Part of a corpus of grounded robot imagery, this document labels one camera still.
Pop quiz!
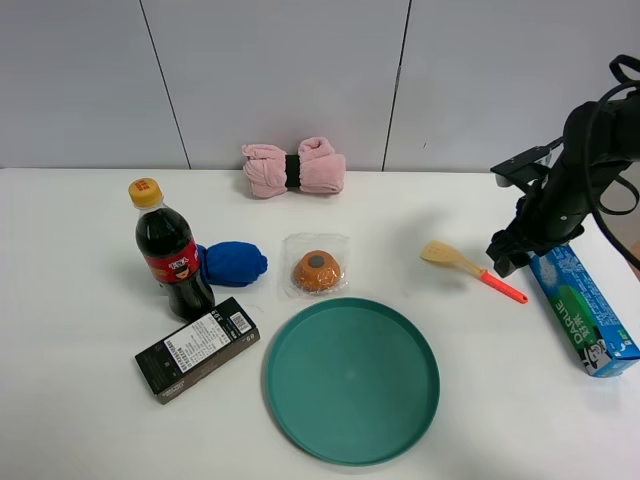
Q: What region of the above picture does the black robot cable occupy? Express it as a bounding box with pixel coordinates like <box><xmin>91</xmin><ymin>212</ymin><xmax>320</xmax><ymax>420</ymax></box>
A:
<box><xmin>583</xmin><ymin>54</ymin><xmax>640</xmax><ymax>269</ymax></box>

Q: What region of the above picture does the pink rolled towel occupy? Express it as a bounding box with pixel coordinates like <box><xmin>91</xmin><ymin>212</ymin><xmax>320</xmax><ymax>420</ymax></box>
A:
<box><xmin>242</xmin><ymin>137</ymin><xmax>346</xmax><ymax>199</ymax></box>

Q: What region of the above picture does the blue rolled cloth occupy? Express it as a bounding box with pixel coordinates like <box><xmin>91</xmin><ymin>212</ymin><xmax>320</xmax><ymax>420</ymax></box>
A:
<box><xmin>197</xmin><ymin>241</ymin><xmax>268</xmax><ymax>288</ymax></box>

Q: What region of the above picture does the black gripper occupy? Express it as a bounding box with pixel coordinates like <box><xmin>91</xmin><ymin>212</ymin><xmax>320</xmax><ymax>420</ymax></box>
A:
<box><xmin>486</xmin><ymin>158</ymin><xmax>620</xmax><ymax>278</ymax></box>

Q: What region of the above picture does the teal round plate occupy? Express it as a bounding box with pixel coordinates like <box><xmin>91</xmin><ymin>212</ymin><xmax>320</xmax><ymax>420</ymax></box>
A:
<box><xmin>262</xmin><ymin>297</ymin><xmax>441</xmax><ymax>467</ymax></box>

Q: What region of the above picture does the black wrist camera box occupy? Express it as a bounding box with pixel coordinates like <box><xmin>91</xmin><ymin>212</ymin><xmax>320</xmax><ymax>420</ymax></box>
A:
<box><xmin>490</xmin><ymin>146</ymin><xmax>552</xmax><ymax>193</ymax></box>

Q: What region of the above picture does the blue Darlie toothpaste box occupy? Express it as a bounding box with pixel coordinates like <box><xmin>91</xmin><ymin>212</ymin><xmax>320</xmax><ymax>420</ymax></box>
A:
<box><xmin>529</xmin><ymin>246</ymin><xmax>639</xmax><ymax>378</ymax></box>

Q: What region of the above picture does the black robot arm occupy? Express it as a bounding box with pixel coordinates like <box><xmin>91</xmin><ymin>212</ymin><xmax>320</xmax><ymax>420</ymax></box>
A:
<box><xmin>487</xmin><ymin>94</ymin><xmax>639</xmax><ymax>278</ymax></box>

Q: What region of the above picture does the wrapped orange pastry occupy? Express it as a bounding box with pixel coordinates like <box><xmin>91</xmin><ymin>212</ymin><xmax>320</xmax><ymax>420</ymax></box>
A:
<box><xmin>279</xmin><ymin>232</ymin><xmax>350</xmax><ymax>298</ymax></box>

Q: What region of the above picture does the black rectangular box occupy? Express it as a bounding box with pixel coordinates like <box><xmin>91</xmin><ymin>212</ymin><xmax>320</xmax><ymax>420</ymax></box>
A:
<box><xmin>135</xmin><ymin>297</ymin><xmax>260</xmax><ymax>405</ymax></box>

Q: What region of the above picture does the cola bottle yellow cap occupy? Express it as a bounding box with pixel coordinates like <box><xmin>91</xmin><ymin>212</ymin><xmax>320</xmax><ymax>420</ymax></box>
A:
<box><xmin>128</xmin><ymin>178</ymin><xmax>215</xmax><ymax>322</ymax></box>

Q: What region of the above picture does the yellow spatula orange handle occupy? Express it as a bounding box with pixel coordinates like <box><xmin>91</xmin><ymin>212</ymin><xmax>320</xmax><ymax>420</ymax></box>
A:
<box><xmin>420</xmin><ymin>241</ymin><xmax>528</xmax><ymax>304</ymax></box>

